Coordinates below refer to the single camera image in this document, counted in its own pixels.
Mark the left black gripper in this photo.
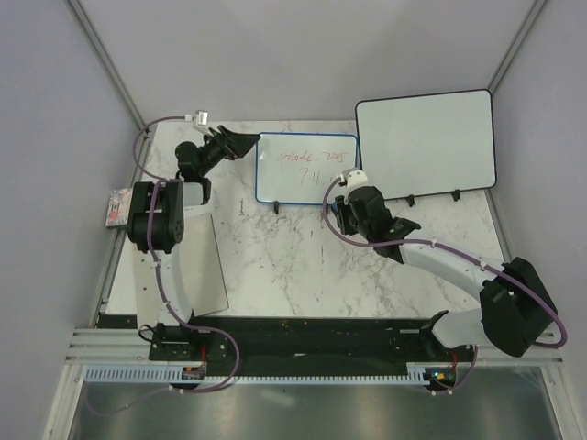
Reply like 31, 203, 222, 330
198, 126, 260, 177

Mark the blue framed small whiteboard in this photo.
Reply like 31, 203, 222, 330
255, 132, 359, 205

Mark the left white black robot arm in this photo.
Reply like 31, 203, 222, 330
126, 126, 260, 328

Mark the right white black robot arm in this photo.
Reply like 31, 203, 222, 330
330, 186, 568, 361

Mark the black framed large whiteboard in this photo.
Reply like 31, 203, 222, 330
355, 89, 497, 200

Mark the grey metal plate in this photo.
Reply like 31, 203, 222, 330
133, 206, 228, 326

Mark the patterned colourful box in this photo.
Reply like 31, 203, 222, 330
105, 188, 133, 229

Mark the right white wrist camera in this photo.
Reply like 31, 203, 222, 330
338, 168, 369, 188

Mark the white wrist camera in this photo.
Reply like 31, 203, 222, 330
184, 110, 211, 136
338, 168, 369, 188

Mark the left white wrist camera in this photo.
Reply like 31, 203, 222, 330
184, 110, 211, 136

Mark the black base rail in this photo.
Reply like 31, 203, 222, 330
149, 316, 473, 376

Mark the aluminium frame profile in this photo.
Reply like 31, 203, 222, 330
63, 326, 157, 366

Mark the light blue cable duct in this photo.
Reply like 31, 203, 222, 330
83, 365, 454, 385

